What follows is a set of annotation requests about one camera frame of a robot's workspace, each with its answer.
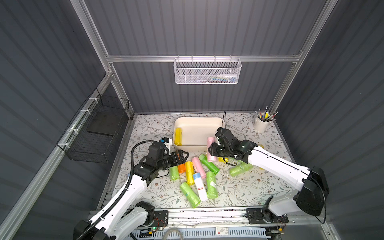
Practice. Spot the pink roll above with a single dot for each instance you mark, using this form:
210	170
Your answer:
198	167
210	157

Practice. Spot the white blue labelled roll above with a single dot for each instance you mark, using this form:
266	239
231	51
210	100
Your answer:
200	187

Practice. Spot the black wire side basket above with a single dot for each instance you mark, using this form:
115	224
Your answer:
97	135

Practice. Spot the white pen cup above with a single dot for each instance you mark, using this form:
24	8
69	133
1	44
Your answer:
260	126

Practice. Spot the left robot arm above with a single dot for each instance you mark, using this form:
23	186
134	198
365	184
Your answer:
116	221

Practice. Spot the white plastic storage box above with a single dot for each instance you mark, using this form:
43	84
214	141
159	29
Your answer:
195	131

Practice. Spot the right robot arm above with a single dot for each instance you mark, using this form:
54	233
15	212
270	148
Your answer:
310	187

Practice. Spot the floral table mat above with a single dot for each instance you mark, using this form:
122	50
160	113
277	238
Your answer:
251	188

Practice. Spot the white wire wall basket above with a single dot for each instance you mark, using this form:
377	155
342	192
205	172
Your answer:
207	71

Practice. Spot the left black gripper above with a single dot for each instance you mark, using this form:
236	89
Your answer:
180	157

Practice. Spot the orange trash bag roll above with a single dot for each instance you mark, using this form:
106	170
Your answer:
181	168

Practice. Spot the dark green roll centre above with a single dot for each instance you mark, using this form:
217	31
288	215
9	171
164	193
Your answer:
211	166

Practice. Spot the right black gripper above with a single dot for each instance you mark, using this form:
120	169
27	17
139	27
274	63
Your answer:
220	145

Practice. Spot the light green roll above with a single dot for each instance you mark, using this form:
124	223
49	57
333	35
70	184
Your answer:
174	173
212	191
240	169

